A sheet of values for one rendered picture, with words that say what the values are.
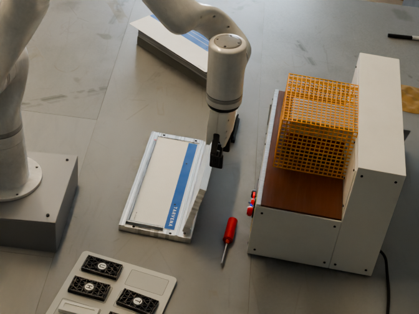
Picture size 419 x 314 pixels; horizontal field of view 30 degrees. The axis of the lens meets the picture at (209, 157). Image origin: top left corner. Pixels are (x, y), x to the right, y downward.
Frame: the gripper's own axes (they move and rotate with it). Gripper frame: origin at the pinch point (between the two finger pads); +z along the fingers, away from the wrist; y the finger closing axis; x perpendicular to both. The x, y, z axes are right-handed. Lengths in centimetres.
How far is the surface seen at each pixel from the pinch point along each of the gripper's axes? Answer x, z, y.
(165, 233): -14.9, 36.0, -4.1
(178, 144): -24, 36, -43
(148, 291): -12.7, 37.0, 16.5
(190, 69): -32, 34, -84
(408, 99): 46, 41, -102
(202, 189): -5.1, 17.5, -5.1
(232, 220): 1.5, 36.1, -15.4
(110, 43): -66, 36, -93
